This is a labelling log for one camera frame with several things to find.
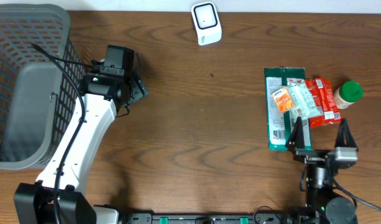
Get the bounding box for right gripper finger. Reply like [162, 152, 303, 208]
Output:
[334, 118, 358, 151]
[285, 116, 305, 151]

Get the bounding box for light green wipes pack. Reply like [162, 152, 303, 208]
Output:
[287, 79, 323, 122]

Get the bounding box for orange tissue pack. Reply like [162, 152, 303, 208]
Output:
[272, 86, 296, 113]

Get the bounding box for green lid seasoning jar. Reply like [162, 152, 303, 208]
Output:
[334, 81, 364, 109]

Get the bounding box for red snack packet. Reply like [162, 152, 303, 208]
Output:
[305, 78, 342, 128]

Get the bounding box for red stick sachet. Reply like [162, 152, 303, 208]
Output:
[315, 78, 341, 123]

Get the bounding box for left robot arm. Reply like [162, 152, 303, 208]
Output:
[14, 72, 149, 223]

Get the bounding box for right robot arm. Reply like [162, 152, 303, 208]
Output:
[282, 117, 359, 223]

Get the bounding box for white barcode scanner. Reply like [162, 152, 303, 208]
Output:
[191, 1, 223, 46]

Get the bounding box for grey plastic mesh basket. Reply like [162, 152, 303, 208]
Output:
[0, 4, 85, 170]

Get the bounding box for left black cable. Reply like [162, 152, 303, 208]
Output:
[30, 42, 94, 224]

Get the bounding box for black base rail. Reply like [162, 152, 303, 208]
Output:
[93, 212, 290, 224]

